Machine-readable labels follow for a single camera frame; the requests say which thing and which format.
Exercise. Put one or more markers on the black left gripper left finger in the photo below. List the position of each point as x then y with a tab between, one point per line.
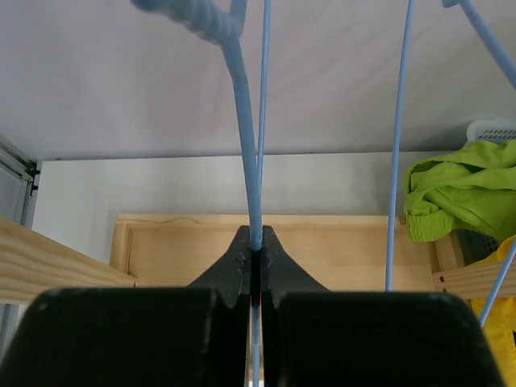
143	336

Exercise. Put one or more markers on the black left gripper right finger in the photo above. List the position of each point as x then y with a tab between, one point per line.
315	337

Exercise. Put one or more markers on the yellow shorts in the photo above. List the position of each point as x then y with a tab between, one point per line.
499	327

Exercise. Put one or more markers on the lime green shorts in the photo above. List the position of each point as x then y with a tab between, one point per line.
428	203

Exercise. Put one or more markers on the blue hanger of yellow shorts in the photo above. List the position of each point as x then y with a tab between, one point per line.
214	25

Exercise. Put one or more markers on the blue hanger of camouflage shorts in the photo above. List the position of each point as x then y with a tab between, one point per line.
507	65

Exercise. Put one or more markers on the blue hanger of navy shorts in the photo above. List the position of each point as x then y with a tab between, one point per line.
395	151

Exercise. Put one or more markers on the wooden clothes rack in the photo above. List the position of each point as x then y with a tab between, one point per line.
342	252

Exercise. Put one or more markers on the white plastic basket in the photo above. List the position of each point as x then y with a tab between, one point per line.
485	199

